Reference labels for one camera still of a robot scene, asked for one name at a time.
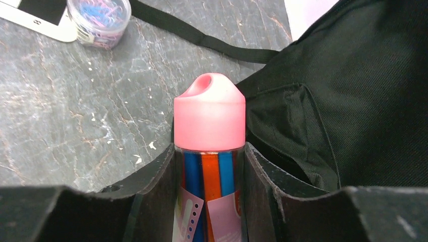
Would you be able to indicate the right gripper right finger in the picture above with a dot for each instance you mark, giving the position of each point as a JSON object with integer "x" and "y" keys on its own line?
{"x": 280, "y": 207}

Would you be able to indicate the clear jar of paperclips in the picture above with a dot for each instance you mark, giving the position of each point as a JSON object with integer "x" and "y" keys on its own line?
{"x": 99, "y": 23}

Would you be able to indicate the pink capped pencil tube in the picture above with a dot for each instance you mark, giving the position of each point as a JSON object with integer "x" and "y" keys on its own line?
{"x": 209, "y": 138}

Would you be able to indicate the checkered chess board mat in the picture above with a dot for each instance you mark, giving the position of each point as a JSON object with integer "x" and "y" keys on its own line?
{"x": 49, "y": 18}

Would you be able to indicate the black student backpack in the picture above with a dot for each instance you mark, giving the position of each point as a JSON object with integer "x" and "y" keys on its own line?
{"x": 346, "y": 103}

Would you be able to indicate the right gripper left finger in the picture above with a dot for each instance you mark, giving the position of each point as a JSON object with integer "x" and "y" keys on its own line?
{"x": 137, "y": 208}

